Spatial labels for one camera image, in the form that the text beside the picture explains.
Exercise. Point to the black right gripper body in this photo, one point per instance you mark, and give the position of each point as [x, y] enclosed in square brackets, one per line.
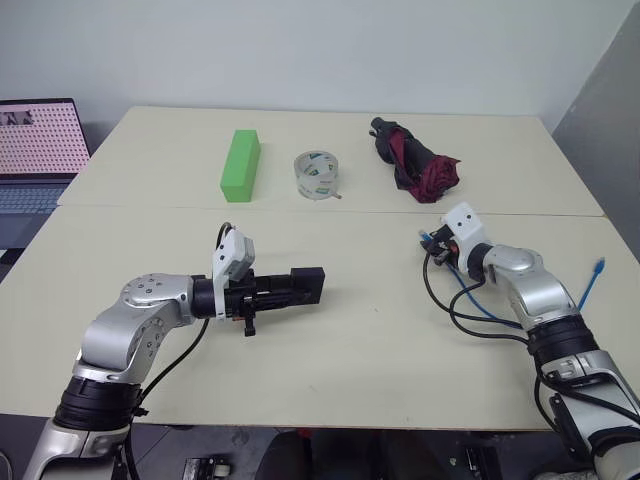
[446, 249]

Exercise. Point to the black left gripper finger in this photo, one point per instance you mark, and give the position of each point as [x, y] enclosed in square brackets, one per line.
[274, 283]
[274, 300]

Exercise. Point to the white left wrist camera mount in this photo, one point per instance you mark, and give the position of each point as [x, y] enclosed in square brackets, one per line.
[231, 255]

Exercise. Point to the open laptop with pink screen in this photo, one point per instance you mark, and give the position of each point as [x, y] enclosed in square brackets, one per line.
[37, 145]

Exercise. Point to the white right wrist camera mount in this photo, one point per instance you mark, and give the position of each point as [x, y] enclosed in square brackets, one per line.
[466, 227]

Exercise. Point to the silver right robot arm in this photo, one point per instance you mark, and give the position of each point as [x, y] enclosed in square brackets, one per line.
[540, 295]

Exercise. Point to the dark equipment under table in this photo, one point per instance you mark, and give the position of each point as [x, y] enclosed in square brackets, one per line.
[475, 462]

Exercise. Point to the small black white device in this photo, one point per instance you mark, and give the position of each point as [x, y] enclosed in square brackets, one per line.
[207, 468]

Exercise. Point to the green rectangular block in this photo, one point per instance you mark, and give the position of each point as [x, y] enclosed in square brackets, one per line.
[241, 165]

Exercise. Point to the small black box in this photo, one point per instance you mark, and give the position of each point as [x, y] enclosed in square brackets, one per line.
[308, 285]

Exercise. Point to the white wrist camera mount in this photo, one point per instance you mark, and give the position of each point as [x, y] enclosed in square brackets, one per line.
[466, 227]
[231, 255]

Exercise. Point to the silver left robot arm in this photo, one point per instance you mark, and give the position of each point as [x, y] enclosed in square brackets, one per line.
[150, 296]

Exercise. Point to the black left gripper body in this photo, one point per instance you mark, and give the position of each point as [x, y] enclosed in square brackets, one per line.
[240, 299]

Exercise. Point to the folded black red umbrella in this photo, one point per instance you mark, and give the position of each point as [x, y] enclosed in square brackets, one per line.
[415, 160]

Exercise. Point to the clear tape roll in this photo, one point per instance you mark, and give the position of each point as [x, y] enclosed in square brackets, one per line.
[317, 176]

